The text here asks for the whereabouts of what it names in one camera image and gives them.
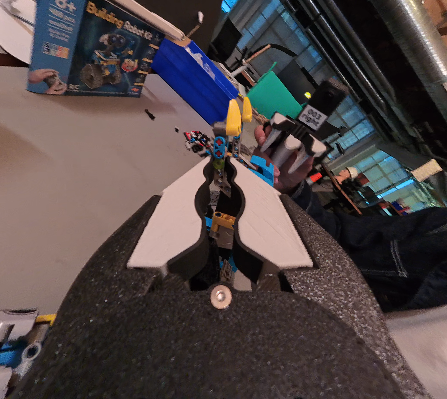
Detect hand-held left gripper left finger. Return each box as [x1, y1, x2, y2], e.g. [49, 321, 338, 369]
[128, 157, 212, 270]

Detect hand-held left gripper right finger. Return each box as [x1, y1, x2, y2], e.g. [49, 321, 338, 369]
[231, 160, 313, 268]

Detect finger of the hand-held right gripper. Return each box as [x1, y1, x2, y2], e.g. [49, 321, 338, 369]
[261, 114, 292, 154]
[271, 135, 311, 169]

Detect blue tracked toy robot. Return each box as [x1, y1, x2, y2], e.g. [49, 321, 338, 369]
[203, 95, 276, 289]

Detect pile of small building pieces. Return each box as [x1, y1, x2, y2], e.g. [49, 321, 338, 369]
[175, 127, 216, 156]

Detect person's right forearm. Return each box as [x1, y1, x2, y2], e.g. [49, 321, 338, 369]
[292, 179, 447, 312]

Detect grey desk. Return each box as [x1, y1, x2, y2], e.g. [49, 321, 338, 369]
[0, 64, 280, 344]

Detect person's right hand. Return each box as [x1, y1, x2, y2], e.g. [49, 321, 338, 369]
[254, 123, 315, 194]

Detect teal plastic tub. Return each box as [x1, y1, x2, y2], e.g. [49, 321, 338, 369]
[246, 63, 305, 122]

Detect blue plastic bin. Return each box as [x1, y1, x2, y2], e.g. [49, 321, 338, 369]
[152, 38, 240, 127]

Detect clear plastic bags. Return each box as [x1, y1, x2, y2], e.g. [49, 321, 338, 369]
[187, 47, 227, 78]

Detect person's white shirt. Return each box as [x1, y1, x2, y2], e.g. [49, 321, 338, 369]
[384, 305, 447, 399]

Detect black blue motor assembly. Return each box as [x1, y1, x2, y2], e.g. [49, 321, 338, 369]
[0, 307, 58, 389]

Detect small robot kit box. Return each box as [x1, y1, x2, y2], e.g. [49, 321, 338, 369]
[27, 0, 166, 99]

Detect white paper sheet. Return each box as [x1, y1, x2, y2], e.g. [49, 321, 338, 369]
[0, 0, 39, 66]

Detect silver ceiling duct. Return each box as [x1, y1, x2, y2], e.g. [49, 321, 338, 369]
[349, 0, 447, 92]

